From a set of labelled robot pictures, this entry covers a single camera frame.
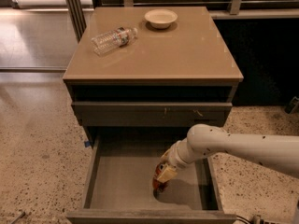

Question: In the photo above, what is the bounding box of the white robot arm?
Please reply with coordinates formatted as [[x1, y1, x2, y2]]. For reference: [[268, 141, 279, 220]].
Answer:
[[152, 124, 299, 189]]

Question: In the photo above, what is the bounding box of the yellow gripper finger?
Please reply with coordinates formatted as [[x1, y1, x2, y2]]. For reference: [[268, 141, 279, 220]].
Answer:
[[160, 149, 169, 163], [155, 163, 178, 183]]

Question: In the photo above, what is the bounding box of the black cable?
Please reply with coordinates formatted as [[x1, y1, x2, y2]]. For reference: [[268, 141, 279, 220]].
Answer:
[[235, 214, 253, 224]]

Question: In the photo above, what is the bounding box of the grey drawer cabinet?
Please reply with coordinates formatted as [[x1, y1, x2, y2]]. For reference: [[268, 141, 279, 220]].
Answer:
[[64, 7, 243, 141]]

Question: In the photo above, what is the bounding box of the closed grey top drawer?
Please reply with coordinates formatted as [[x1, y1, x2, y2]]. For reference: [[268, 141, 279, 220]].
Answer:
[[72, 102, 232, 127]]

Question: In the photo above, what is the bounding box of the orange soda can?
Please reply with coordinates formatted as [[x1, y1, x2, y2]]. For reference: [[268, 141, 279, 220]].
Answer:
[[152, 163, 168, 192]]

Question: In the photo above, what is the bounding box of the white bowl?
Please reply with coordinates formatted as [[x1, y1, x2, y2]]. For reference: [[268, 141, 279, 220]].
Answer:
[[144, 9, 178, 29]]

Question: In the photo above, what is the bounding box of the grey floor object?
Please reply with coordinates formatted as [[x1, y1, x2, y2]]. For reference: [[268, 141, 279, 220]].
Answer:
[[10, 211, 26, 224]]

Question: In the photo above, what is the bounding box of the blue tape piece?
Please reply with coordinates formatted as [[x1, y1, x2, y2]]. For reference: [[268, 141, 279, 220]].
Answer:
[[84, 141, 91, 147]]

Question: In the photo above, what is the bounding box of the open grey middle drawer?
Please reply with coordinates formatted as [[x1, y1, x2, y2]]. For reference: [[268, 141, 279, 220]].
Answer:
[[66, 138, 236, 224]]

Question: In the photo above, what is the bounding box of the dark box on floor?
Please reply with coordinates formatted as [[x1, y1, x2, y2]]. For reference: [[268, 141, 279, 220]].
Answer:
[[285, 96, 299, 114]]

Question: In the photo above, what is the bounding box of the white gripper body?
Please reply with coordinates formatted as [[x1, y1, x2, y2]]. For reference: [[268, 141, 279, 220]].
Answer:
[[167, 140, 190, 170]]

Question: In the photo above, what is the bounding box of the clear plastic water bottle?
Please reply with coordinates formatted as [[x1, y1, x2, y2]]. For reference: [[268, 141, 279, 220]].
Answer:
[[91, 27, 138, 56]]

